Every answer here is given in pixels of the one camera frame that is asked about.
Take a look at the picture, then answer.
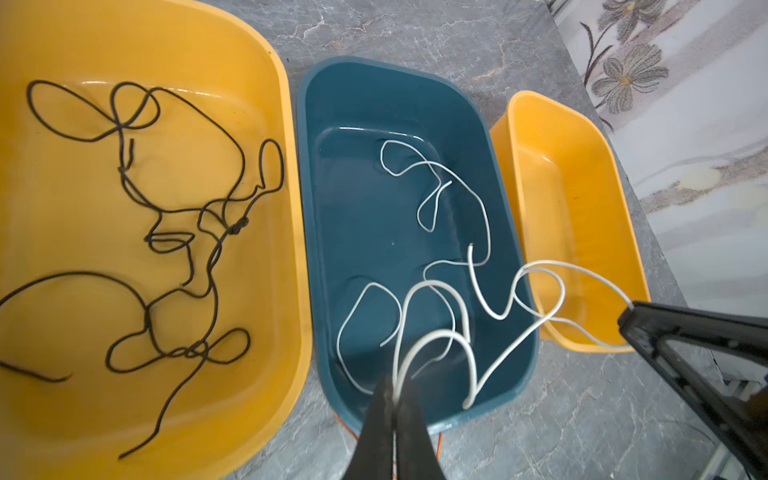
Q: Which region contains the teal plastic bin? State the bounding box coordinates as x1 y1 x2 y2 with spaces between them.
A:
297 57 539 434

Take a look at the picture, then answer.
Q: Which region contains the left yellow plastic bin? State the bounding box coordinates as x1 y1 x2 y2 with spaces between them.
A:
1 1 312 479

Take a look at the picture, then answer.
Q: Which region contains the orange cable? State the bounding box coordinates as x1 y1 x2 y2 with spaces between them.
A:
332 410 445 463

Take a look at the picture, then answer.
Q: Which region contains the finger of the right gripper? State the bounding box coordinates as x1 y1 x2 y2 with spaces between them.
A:
618 302 767 477

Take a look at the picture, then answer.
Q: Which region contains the yellow plastic bin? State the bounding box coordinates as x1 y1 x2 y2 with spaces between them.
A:
490 91 650 353
1 1 312 479

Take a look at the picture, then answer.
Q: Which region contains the right yellow plastic bin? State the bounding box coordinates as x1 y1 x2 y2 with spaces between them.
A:
490 91 650 353

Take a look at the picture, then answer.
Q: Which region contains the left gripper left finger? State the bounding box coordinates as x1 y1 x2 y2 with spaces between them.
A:
342 376 394 480

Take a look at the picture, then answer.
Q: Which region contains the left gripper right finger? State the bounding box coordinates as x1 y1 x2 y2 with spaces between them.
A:
394 380 446 480

